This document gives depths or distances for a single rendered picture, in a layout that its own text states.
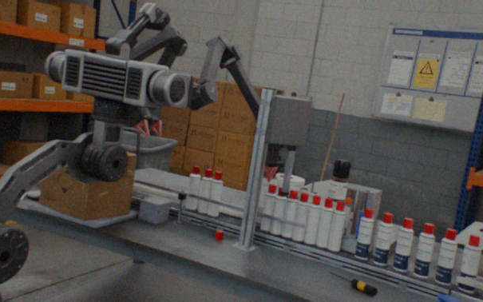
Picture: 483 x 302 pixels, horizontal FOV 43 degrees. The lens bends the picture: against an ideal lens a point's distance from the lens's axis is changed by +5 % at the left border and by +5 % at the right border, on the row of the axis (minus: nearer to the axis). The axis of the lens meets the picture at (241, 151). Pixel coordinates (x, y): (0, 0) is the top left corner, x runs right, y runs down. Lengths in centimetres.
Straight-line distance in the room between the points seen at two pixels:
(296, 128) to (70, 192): 98
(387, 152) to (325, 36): 156
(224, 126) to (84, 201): 374
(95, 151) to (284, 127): 74
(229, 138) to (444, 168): 235
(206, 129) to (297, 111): 389
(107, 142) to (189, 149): 409
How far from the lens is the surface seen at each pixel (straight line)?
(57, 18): 675
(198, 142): 631
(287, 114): 240
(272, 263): 238
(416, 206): 700
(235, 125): 610
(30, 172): 221
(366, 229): 245
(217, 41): 256
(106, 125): 229
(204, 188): 272
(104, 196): 260
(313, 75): 733
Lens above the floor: 156
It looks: 8 degrees down
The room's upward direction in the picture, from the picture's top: 9 degrees clockwise
